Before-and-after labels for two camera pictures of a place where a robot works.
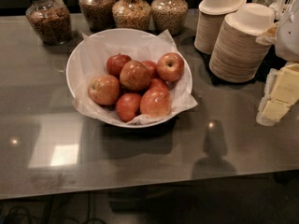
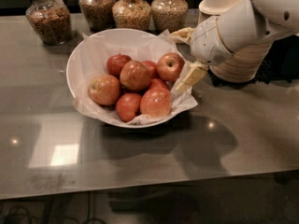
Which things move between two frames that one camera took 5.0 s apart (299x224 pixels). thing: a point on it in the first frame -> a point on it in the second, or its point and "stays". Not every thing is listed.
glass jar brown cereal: (96, 3) stays
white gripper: (289, 41) -> (205, 42)
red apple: (170, 66) stays
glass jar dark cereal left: (49, 16) stays
